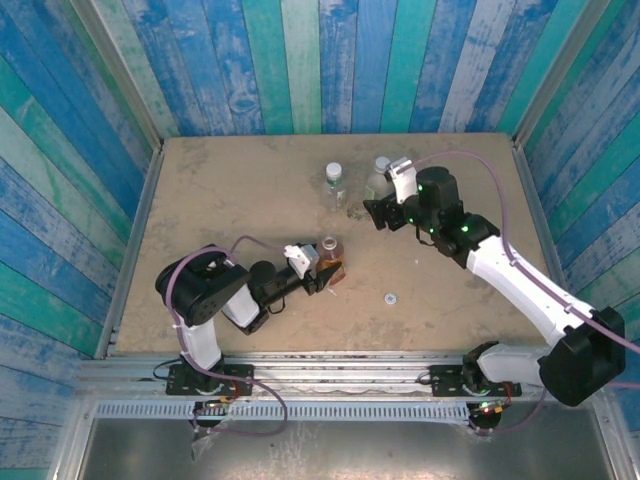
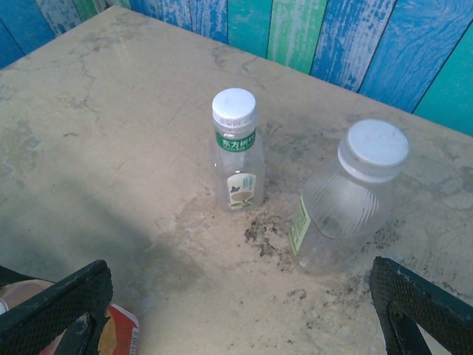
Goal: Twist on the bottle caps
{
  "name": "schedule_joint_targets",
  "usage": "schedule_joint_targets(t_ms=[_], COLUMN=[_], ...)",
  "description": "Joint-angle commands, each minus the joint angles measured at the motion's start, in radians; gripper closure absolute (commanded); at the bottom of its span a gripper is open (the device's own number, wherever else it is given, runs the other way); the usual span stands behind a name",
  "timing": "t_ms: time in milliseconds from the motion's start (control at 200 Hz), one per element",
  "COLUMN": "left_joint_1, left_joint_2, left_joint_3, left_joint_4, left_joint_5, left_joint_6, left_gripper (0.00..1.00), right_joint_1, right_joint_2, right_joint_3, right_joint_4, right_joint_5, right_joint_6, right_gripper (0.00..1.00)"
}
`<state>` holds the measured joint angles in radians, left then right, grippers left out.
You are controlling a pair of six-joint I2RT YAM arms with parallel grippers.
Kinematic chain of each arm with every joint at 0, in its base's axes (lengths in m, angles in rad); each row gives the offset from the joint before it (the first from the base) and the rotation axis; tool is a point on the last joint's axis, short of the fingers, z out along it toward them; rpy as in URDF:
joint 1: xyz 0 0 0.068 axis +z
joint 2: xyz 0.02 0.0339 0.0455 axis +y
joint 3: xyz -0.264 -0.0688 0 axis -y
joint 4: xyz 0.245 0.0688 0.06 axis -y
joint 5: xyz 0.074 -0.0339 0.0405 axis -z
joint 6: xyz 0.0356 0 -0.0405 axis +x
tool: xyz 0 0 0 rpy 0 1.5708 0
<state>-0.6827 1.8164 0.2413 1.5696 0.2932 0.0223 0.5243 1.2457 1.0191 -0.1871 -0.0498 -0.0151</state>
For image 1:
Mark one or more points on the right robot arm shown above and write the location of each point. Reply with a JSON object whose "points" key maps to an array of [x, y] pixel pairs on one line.
{"points": [[525, 285]]}

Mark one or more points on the clear bottle with green label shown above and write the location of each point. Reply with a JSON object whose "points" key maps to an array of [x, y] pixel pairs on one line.
{"points": [[334, 192]]}

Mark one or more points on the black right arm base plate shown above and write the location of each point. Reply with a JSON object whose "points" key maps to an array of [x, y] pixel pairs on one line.
{"points": [[442, 380]]}

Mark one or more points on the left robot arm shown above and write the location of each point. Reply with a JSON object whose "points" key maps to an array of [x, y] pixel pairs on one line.
{"points": [[200, 290]]}

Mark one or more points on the steel sheet panel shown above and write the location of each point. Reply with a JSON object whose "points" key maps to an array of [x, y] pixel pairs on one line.
{"points": [[350, 450]]}

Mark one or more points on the aluminium mounting rail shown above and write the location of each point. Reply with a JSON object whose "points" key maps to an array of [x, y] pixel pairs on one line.
{"points": [[350, 372]]}

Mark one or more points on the aluminium table edge rail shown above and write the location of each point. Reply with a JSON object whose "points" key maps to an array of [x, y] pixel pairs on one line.
{"points": [[536, 200], [131, 250]]}

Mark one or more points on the squat clear bottle pale label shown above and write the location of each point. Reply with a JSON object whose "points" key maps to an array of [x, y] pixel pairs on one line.
{"points": [[376, 187]]}

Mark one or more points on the aluminium frame post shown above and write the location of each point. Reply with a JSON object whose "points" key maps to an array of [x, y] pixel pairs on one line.
{"points": [[564, 70], [119, 70]]}

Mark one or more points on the bottle of orange liquid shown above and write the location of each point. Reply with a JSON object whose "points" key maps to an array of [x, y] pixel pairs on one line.
{"points": [[332, 257]]}

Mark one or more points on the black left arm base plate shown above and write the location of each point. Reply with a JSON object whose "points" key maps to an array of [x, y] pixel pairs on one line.
{"points": [[235, 372]]}

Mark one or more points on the small circuit board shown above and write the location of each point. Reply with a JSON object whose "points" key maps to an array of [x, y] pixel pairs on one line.
{"points": [[207, 404], [487, 407]]}

